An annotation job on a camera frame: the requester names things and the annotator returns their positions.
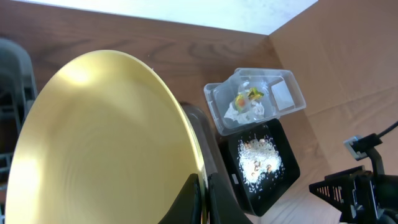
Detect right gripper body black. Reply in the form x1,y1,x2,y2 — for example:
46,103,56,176
341,166,384,223

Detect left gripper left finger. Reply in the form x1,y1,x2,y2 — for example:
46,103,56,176
159,174,202,224

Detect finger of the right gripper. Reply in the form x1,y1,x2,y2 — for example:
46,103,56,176
309,177,353,215

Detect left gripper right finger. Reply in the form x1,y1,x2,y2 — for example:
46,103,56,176
208,173,252,224

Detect rice and food scraps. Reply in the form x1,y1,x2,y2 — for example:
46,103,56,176
237,136,285,193

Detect white napkin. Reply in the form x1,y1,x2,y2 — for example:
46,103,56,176
224,82,265,124

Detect yellow plate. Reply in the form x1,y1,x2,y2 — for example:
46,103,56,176
5,50,205,223

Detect green snack wrapper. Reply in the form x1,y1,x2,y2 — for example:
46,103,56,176
234,87,264,112

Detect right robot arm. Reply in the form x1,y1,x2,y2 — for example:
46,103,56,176
309,148,397,223

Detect black waste tray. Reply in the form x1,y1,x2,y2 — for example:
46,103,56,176
218,119,300,217

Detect grey plastic dishwasher rack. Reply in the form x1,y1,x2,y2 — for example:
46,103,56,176
1,38,37,220

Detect brown serving tray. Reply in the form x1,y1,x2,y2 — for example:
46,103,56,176
178,101,259,224

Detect clear plastic bin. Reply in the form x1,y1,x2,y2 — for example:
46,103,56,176
204,68,306,136

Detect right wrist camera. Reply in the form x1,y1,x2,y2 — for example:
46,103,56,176
343,133,382,161

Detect right black cable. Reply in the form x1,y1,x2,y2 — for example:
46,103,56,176
376,120,398,139

